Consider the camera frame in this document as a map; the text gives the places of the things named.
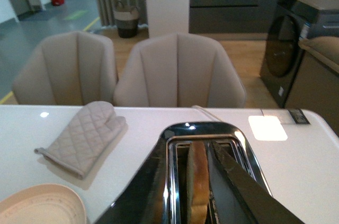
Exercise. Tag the woven basket with handles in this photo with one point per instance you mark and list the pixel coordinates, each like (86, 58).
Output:
(126, 18)

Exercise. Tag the white pillar cabinet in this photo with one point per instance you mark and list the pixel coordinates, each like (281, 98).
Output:
(167, 16)

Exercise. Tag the black chrome toaster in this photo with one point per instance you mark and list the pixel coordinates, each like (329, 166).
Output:
(178, 139)

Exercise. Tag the black washing machine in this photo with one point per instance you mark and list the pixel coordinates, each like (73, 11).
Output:
(293, 21)

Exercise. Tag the beige chair on right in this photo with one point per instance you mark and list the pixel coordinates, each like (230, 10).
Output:
(179, 70)

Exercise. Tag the beige chair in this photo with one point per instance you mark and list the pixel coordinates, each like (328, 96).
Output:
(179, 70)
(74, 68)

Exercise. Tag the toasted bread slice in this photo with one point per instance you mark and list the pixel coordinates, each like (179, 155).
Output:
(197, 183)

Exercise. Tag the black label on table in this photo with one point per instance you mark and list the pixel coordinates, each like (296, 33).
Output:
(298, 116)

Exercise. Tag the grey quilted oven mitt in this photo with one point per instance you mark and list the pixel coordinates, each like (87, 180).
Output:
(85, 138)

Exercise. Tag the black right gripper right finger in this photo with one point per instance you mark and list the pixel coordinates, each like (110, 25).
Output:
(239, 198)

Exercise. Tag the beige chair on left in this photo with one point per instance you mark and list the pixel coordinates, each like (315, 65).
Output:
(74, 68)

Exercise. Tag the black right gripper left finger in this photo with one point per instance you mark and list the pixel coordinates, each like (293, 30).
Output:
(142, 200)

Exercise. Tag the beige round plate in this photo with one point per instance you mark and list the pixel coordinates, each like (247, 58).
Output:
(44, 203)

